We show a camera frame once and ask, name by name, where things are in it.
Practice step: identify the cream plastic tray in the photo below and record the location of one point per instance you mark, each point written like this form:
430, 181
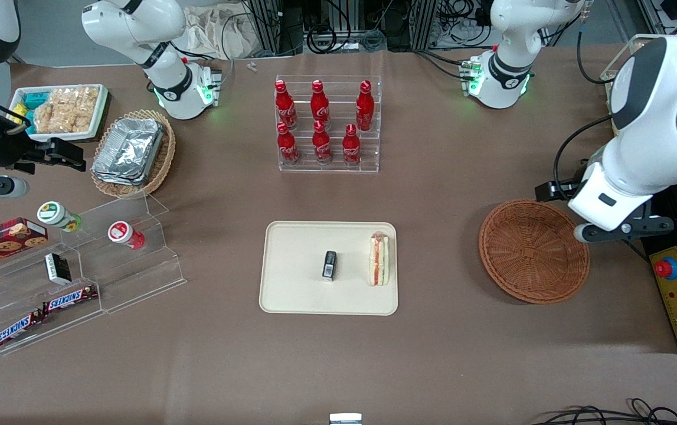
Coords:
297, 271

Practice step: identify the red lidded jar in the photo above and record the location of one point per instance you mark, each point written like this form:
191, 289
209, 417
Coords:
121, 232

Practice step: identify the white grey device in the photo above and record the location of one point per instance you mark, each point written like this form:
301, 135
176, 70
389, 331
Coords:
345, 419

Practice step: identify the triangle sandwich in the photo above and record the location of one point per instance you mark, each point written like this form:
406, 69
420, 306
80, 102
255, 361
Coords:
379, 260

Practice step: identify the small black box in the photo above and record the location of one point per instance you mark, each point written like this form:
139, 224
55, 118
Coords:
330, 265

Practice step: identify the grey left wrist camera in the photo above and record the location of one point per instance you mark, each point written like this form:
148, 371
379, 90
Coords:
589, 233

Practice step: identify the teal snack packet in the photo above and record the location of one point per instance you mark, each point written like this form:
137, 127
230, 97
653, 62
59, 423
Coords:
36, 99

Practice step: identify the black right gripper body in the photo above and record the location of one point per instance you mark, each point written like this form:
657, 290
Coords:
6, 149

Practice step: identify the aluminium frame post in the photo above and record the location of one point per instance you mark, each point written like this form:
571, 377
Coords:
424, 23
267, 23

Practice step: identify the brown round wicker basket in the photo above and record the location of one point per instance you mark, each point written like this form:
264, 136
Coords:
533, 254

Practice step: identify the light oval wicker basket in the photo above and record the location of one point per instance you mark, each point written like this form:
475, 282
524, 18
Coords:
162, 165

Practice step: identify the clear rice cracker packet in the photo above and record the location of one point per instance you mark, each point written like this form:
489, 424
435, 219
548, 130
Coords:
65, 112
87, 106
43, 121

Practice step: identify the beige cloth bag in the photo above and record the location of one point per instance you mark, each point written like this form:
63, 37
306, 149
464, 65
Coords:
238, 35

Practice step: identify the brown Snickers bar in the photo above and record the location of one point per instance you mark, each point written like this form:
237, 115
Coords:
69, 299
16, 329

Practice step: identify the red cola bottle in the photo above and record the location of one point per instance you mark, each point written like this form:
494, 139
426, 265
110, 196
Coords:
319, 103
284, 103
351, 147
321, 146
365, 106
287, 147

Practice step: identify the white rectangular snack tray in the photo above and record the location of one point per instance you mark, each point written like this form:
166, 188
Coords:
66, 137

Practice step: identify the black and white box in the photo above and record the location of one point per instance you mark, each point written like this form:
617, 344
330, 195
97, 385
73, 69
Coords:
58, 268

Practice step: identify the silver foil tray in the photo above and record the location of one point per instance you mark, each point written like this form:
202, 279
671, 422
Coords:
128, 150

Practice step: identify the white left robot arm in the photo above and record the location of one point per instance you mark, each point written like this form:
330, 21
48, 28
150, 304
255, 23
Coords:
657, 118

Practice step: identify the green sunflower lidded jar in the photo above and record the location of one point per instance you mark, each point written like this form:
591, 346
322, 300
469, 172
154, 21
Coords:
54, 213

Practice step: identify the yellow snack packet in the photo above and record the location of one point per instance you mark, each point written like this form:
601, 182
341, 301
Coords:
19, 113

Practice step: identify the red tartan cookie box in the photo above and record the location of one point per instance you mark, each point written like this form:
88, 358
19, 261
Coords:
2, 242

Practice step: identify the clear acrylic bottle rack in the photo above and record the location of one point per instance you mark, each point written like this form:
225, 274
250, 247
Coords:
373, 154

